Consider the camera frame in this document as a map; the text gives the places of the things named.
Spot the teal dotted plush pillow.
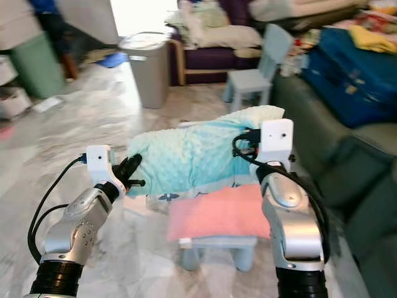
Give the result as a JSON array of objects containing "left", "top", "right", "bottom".
[{"left": 127, "top": 106, "right": 285, "bottom": 198}]

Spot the pink pillow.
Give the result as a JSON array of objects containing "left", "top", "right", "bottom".
[{"left": 166, "top": 183, "right": 272, "bottom": 242}]

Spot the purple sofa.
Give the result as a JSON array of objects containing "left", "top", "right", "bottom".
[{"left": 169, "top": 0, "right": 277, "bottom": 86}]

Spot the grey-green leather sofa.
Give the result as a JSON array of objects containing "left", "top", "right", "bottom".
[{"left": 270, "top": 71, "right": 397, "bottom": 298}]

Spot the light blue child chair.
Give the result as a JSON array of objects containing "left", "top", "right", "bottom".
[{"left": 223, "top": 24, "right": 293, "bottom": 112}]

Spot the grey lidded bin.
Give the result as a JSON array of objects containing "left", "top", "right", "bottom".
[{"left": 119, "top": 32, "right": 171, "bottom": 109}]

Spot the small light blue table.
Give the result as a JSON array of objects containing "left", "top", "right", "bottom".
[{"left": 171, "top": 121, "right": 261, "bottom": 272}]

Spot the white paper sheet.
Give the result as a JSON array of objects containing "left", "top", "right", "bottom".
[{"left": 33, "top": 96, "right": 64, "bottom": 114}]

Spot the blue floor mat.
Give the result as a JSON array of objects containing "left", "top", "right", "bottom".
[{"left": 96, "top": 52, "right": 130, "bottom": 69}]

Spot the pale clothes pile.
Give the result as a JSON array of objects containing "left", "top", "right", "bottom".
[{"left": 164, "top": 0, "right": 262, "bottom": 49}]

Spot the blue suitcase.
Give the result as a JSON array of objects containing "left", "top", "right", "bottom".
[{"left": 303, "top": 26, "right": 397, "bottom": 129}]

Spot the white drawer unit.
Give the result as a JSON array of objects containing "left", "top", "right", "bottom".
[{"left": 0, "top": 53, "right": 32, "bottom": 120}]

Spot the green plastic bin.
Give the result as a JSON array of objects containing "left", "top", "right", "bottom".
[{"left": 9, "top": 32, "right": 66, "bottom": 100}]

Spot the white folded mattress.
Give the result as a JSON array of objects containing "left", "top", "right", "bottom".
[{"left": 248, "top": 0, "right": 370, "bottom": 22}]

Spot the yellow cloth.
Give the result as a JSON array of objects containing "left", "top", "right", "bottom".
[{"left": 347, "top": 25, "right": 397, "bottom": 55}]

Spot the person in blue top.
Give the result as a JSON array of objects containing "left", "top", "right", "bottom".
[{"left": 28, "top": 0, "right": 78, "bottom": 78}]

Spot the white storage box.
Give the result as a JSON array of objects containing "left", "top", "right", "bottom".
[{"left": 0, "top": 0, "right": 44, "bottom": 50}]

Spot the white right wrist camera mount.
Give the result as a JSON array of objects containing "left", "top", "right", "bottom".
[{"left": 259, "top": 118, "right": 295, "bottom": 165}]

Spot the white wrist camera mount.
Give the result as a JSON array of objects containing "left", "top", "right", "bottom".
[
  {"left": 259, "top": 118, "right": 295, "bottom": 165},
  {"left": 86, "top": 145, "right": 125, "bottom": 187}
]

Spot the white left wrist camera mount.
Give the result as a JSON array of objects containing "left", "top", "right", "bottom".
[{"left": 86, "top": 145, "right": 125, "bottom": 187}]

